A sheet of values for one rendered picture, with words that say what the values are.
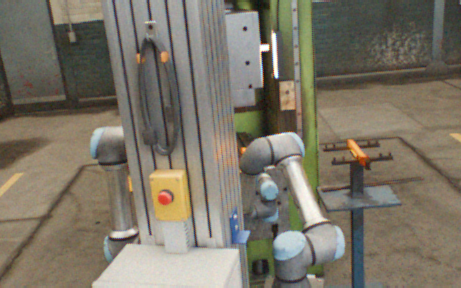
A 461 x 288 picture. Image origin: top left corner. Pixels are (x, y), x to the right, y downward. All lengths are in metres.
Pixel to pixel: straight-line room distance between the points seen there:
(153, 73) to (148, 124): 0.13
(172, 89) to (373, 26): 7.84
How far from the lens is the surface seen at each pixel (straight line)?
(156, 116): 1.29
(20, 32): 9.21
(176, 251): 1.38
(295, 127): 2.94
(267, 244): 2.97
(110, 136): 1.80
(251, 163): 1.92
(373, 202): 2.72
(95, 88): 8.98
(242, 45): 2.63
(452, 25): 9.44
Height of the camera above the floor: 1.93
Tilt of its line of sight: 18 degrees down
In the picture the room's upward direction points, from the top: 5 degrees counter-clockwise
